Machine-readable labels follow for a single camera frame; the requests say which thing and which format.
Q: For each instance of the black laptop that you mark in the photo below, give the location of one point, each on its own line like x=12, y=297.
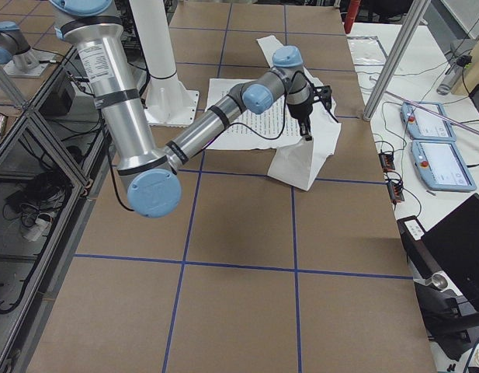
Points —
x=454, y=244

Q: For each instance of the grabber stick with green handle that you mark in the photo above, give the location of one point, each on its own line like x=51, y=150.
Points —
x=439, y=115

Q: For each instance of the grey water bottle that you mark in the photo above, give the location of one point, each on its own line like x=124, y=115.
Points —
x=452, y=76

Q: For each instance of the plastic sheet with black border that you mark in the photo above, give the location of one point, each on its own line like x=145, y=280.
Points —
x=367, y=51

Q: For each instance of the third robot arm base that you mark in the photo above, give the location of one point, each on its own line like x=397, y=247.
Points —
x=17, y=57

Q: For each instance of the upper blue teach pendant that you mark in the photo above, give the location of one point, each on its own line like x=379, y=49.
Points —
x=423, y=125

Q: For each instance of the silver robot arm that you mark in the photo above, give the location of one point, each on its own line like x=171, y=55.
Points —
x=155, y=140

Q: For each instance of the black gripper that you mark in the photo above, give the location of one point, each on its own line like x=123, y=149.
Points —
x=301, y=113

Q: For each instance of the aluminium frame post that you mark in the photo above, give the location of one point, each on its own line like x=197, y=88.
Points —
x=405, y=34

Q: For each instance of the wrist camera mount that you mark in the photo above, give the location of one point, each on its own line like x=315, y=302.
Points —
x=322, y=94

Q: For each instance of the lower blue teach pendant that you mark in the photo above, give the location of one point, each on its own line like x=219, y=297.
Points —
x=441, y=166

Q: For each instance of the blue teach pendant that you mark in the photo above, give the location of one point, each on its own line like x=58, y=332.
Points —
x=441, y=166
x=423, y=125

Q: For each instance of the red cylinder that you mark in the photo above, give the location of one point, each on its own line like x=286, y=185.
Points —
x=351, y=14

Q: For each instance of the white long-sleeve printed shirt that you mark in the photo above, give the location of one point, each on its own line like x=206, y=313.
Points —
x=296, y=162

